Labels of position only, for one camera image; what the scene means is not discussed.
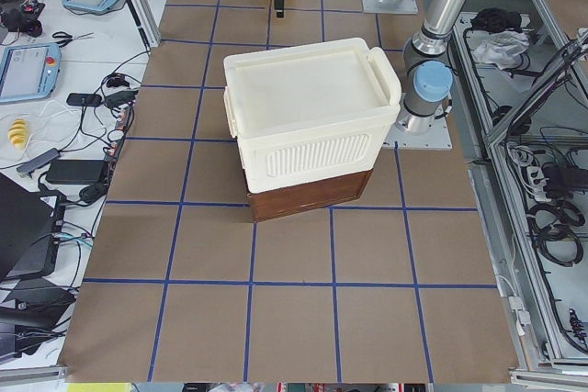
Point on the black power adapter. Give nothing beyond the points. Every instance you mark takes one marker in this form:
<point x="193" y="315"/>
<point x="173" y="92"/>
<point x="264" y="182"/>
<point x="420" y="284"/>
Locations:
<point x="75" y="172"/>

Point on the blue teach pendant lower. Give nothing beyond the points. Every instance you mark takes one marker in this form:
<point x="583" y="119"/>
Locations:
<point x="29" y="72"/>

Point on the white plastic storage box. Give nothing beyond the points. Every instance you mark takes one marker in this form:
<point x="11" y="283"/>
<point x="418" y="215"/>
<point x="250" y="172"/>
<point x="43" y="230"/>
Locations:
<point x="308" y="113"/>

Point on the yellow toy banana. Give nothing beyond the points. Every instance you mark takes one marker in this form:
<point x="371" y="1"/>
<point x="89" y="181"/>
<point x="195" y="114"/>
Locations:
<point x="18" y="133"/>

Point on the black handled scissors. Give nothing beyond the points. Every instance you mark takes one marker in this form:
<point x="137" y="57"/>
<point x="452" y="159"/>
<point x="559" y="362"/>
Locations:
<point x="63" y="38"/>

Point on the white crumpled cloth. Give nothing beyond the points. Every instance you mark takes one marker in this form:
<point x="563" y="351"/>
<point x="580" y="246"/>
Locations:
<point x="504" y="49"/>

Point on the brown wooden drawer box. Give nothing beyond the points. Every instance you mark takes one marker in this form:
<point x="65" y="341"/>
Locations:
<point x="296" y="199"/>

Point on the black laptop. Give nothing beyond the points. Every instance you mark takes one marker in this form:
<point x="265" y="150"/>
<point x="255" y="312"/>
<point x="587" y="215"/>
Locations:
<point x="29" y="224"/>

